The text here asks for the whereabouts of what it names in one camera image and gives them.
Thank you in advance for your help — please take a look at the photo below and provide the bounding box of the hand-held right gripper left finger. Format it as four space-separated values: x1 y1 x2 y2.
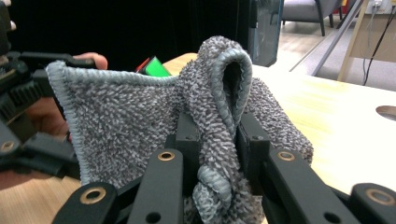
164 111 201 196

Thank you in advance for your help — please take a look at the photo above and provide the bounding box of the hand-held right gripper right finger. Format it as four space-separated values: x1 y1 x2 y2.
235 112 272 196

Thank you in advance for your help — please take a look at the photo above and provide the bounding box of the grey terry cloth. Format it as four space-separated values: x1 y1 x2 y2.
46 35 315 224

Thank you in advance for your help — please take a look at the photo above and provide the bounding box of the multicoloured puzzle cube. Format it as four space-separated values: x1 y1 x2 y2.
134 55 173 78

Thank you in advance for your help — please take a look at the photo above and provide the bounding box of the black cabinet with glass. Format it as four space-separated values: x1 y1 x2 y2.
247 0 285 68

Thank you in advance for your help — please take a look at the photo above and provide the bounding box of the grey chair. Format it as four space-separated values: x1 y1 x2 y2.
281 0 344 36

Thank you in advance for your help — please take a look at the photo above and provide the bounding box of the light wooden desk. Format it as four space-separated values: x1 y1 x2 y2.
337 0 396 82

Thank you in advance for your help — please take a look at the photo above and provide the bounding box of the white power outlet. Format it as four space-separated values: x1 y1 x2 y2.
365 0 390 15

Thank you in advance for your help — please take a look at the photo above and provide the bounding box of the grey metal rail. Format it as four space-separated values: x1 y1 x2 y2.
289 0 363 77

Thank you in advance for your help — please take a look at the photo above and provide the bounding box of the round table cable grommet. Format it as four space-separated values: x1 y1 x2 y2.
375 105 396 122

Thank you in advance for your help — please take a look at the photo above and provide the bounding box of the grey hanging cable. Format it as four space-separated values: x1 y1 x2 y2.
362 6 375 78

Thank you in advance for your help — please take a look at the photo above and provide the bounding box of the black hanging cable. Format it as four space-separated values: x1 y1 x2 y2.
362 8 396 87

